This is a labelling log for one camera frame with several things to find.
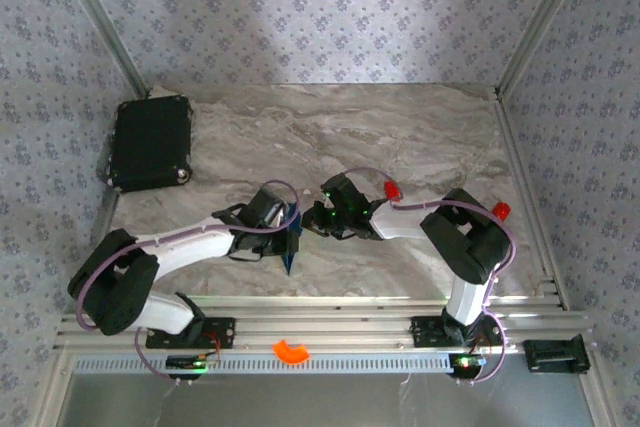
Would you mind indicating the small lit circuit board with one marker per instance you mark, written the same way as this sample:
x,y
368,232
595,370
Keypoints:
x,y
465,363
185,362

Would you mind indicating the aluminium base frame beam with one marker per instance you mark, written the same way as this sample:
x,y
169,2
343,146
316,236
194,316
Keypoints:
x,y
325,327

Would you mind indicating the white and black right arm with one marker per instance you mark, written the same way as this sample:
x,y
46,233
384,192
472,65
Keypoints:
x,y
460,247

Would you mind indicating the aluminium table side rail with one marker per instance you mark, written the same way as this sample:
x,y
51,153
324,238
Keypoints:
x,y
522,172
104,222

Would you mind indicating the orange curved plastic piece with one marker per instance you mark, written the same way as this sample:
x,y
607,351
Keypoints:
x,y
287,356

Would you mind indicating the black rectangular case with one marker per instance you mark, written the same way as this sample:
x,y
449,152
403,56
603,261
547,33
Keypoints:
x,y
150,142

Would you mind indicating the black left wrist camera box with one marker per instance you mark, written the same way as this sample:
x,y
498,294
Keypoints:
x,y
262,207

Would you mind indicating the aluminium corner post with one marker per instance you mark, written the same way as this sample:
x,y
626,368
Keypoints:
x,y
105,22
541,22

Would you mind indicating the blue cloth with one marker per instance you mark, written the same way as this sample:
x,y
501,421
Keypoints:
x,y
291,262

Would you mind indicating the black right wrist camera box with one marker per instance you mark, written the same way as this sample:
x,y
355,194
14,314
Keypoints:
x,y
345,194

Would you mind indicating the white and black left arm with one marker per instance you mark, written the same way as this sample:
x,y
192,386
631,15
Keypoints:
x,y
115,292

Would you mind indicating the small red cylinder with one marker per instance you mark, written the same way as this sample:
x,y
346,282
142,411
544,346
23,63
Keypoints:
x,y
392,190

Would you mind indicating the aluminium frame leg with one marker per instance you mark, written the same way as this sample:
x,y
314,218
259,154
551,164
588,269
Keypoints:
x,y
597,397
52,392

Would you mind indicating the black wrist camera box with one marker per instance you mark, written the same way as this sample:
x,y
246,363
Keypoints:
x,y
345,194
262,207

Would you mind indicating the black clamp bracket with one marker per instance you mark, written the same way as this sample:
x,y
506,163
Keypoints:
x,y
550,354

